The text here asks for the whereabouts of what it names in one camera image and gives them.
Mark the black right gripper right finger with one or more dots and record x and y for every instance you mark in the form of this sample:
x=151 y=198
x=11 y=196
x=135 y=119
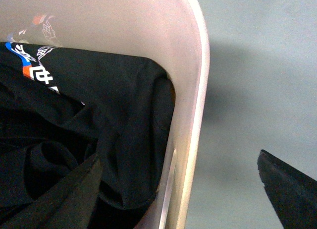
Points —
x=292 y=193

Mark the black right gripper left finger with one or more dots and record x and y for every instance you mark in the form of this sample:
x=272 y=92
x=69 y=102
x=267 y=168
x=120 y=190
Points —
x=67 y=205

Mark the cream plastic laundry hamper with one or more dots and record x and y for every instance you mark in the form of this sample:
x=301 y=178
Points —
x=171 y=32

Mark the black printed t-shirt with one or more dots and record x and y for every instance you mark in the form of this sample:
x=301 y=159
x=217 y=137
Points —
x=59 y=106

